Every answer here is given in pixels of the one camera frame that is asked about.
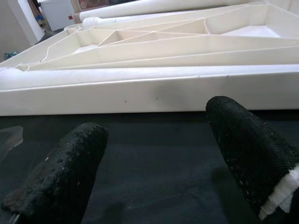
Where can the green stuffed toy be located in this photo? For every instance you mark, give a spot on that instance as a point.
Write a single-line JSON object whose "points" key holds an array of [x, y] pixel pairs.
{"points": [[10, 55]]}

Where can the black tablecloth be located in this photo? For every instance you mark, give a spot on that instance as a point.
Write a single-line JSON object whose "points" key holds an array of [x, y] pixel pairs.
{"points": [[151, 163]]}

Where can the clear tape patch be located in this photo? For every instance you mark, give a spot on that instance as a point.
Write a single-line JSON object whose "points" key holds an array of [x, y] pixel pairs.
{"points": [[11, 137]]}

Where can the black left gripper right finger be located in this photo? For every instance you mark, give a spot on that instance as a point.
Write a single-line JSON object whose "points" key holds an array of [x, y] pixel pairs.
{"points": [[245, 140]]}

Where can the white plastic table top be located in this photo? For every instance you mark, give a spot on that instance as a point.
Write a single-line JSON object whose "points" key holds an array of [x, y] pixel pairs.
{"points": [[163, 93]]}

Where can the hanging clothes bundle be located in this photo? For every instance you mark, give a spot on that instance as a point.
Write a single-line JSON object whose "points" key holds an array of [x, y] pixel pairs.
{"points": [[37, 14]]}

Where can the red printed carton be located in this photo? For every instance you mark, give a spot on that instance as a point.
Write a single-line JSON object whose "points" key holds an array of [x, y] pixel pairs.
{"points": [[93, 2]]}

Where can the white fridge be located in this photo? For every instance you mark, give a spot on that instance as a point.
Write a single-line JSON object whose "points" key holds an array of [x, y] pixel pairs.
{"points": [[58, 14]]}

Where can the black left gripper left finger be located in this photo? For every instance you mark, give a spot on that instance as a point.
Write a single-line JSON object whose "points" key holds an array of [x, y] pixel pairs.
{"points": [[63, 170]]}

